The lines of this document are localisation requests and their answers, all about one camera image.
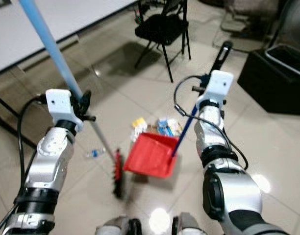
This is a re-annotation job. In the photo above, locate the broom with light blue handle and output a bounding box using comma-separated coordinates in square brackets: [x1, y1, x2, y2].
[18, 0, 127, 199]

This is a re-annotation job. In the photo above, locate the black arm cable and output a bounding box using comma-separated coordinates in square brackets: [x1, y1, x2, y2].
[174, 75, 249, 169]
[0, 95, 48, 235]

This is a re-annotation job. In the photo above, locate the robot left leg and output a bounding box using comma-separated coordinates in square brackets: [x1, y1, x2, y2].
[95, 218, 142, 235]

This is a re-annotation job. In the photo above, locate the robot leg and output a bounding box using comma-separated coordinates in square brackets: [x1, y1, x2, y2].
[172, 213, 209, 235]
[95, 218, 142, 235]

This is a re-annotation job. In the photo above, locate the white table with black legs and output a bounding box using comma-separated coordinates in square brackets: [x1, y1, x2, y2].
[0, 0, 138, 147]

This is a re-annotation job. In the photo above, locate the robot right leg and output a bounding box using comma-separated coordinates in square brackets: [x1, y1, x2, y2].
[172, 213, 209, 235]

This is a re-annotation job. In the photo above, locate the yellow white packet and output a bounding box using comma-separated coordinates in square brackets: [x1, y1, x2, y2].
[130, 117, 148, 140]

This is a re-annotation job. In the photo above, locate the grey chair with chrome frame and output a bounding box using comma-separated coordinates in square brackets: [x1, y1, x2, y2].
[213, 0, 293, 52]

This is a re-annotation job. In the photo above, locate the clear plastic bottle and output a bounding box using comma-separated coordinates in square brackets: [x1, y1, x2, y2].
[84, 148, 105, 158]

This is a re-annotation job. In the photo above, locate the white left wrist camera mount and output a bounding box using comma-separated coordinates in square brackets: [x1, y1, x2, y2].
[46, 89, 83, 133]

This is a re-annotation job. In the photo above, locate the black folding chair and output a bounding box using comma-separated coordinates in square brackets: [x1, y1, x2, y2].
[133, 0, 192, 83]

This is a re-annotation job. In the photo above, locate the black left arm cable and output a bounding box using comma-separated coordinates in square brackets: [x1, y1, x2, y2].
[0, 95, 48, 235]

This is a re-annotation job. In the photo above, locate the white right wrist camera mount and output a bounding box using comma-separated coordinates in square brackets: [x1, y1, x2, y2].
[198, 70, 234, 109]

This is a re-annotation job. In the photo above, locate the red dustpan with blue handle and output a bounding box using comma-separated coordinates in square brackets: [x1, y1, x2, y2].
[123, 41, 234, 178]

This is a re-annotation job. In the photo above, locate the blue white packet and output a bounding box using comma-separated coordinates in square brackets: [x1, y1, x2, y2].
[156, 117, 184, 138]

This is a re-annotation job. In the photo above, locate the black box with grey rim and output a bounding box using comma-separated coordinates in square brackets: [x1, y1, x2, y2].
[237, 44, 300, 116]

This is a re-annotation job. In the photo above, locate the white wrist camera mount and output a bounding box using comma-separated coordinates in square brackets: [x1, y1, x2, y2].
[198, 70, 234, 109]
[46, 89, 83, 133]

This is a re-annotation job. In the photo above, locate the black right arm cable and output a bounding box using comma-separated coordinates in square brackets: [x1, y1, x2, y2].
[174, 75, 249, 169]

